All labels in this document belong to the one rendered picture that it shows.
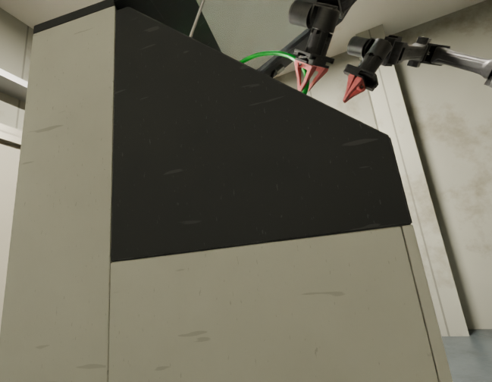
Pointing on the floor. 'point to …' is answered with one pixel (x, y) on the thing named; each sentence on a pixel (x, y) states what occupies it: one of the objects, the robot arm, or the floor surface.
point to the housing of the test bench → (63, 207)
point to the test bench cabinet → (279, 313)
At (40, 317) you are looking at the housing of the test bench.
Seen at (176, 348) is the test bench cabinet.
